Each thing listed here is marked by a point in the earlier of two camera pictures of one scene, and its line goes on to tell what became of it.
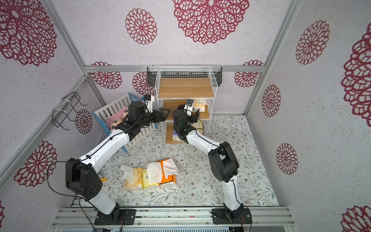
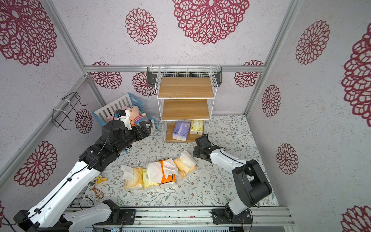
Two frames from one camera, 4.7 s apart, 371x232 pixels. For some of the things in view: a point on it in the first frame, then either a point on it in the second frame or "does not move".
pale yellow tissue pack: (201, 104) to (186, 164)
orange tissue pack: (168, 171) does not move
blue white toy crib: (102, 113) does not move
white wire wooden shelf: (176, 83) does not move
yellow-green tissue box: (152, 175) does not move
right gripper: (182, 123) to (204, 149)
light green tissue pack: (199, 125) does not move
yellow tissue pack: (133, 176) does not move
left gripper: (163, 117) to (146, 132)
